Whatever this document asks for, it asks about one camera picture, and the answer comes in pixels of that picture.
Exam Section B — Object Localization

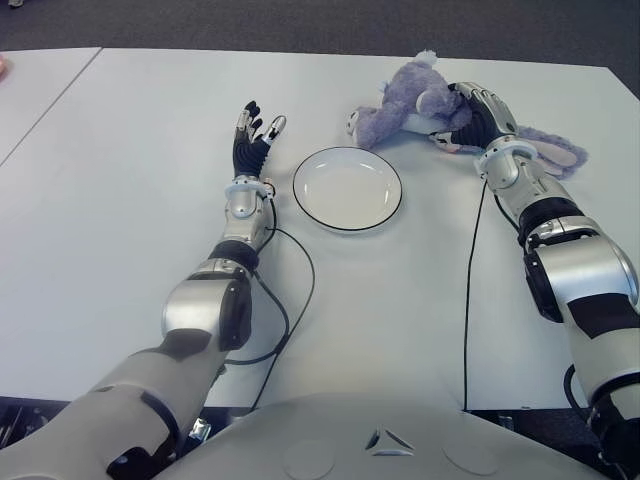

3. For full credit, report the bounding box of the grey robot torso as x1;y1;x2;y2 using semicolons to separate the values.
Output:
149;392;629;480

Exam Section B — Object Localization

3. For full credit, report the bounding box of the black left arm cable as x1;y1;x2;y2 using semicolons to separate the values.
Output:
207;192;316;416

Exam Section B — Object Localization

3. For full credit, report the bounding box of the white plate with black rim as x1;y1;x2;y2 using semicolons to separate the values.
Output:
291;146;403;236

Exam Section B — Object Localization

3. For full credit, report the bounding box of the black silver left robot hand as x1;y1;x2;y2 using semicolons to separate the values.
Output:
230;101;289;180

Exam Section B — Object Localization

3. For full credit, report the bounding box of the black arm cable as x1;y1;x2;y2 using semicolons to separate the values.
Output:
207;192;316;416
462;177;489;412

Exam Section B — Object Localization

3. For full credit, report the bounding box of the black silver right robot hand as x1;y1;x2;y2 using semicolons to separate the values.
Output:
428;82;519;154

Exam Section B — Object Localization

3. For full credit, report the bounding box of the purple plush bunny doll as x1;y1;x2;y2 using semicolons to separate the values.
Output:
344;48;589;181

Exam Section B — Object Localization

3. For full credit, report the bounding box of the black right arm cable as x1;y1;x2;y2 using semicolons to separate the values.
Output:
462;177;489;412

